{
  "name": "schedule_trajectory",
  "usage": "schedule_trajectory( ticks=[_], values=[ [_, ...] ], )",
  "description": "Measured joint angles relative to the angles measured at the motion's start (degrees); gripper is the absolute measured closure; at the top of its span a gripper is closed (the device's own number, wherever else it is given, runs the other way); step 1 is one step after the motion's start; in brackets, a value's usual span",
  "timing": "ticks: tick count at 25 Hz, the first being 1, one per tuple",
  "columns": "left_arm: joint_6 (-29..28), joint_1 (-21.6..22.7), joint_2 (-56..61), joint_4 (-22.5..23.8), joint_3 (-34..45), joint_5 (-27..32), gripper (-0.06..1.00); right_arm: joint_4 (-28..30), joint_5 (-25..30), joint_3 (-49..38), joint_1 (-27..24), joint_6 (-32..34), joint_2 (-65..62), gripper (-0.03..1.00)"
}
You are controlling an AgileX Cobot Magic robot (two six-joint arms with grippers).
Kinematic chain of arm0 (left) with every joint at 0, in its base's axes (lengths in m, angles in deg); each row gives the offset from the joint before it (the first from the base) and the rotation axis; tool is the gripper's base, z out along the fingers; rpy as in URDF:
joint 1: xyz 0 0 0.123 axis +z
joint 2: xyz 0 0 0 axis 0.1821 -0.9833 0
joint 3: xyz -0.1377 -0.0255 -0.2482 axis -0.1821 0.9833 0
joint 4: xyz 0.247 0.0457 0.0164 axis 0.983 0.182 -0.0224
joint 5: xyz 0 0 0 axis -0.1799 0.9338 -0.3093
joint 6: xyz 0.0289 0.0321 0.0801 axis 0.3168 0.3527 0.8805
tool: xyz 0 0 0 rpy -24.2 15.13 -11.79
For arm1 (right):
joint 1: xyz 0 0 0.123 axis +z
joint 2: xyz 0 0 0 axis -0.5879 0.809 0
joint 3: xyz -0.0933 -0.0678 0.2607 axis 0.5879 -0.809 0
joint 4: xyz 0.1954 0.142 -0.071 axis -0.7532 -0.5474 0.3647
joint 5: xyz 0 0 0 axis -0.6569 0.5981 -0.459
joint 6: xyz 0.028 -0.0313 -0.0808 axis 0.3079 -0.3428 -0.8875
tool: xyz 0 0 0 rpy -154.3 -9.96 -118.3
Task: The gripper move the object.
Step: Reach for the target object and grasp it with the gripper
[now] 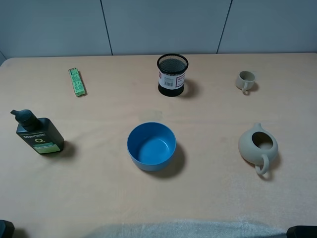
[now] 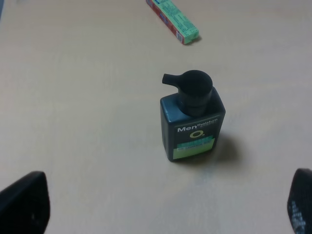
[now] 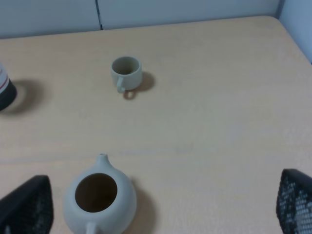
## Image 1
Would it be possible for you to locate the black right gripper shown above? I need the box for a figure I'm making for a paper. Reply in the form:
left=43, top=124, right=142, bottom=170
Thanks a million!
left=286, top=226, right=317, bottom=238

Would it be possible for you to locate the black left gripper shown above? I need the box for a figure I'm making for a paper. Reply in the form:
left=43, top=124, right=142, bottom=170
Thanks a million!
left=0, top=220, right=14, bottom=238

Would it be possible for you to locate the small beige teacup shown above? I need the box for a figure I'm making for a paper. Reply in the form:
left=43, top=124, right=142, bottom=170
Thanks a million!
left=235, top=71, right=256, bottom=95

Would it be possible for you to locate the beige ceramic teapot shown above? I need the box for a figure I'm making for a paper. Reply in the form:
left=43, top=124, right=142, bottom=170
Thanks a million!
left=238, top=122, right=278, bottom=176

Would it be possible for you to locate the dark green pump bottle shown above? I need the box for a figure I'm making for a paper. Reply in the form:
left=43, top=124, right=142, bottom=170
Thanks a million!
left=10, top=110, right=64, bottom=154

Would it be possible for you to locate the green rectangular box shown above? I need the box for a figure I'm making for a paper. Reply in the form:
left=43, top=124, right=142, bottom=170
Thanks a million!
left=68, top=68, right=86, bottom=97

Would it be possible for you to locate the blue plastic bowl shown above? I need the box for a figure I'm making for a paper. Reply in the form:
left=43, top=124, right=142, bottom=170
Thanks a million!
left=127, top=121, right=177, bottom=172

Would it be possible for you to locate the black mesh pen holder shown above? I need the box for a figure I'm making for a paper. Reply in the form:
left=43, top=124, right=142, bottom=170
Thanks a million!
left=157, top=53, right=189, bottom=97

